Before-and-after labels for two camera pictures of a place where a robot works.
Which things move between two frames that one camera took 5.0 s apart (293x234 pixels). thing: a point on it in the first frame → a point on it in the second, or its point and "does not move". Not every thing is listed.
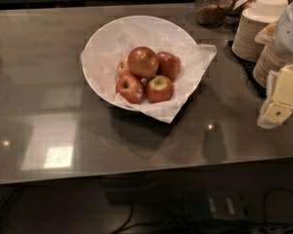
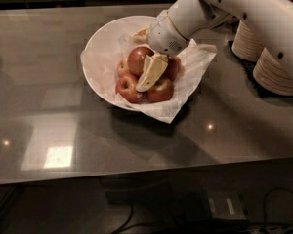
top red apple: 143,61 does not move
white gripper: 290,36 → 164,34
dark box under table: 201,206 does not move
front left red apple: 131,89 does not move
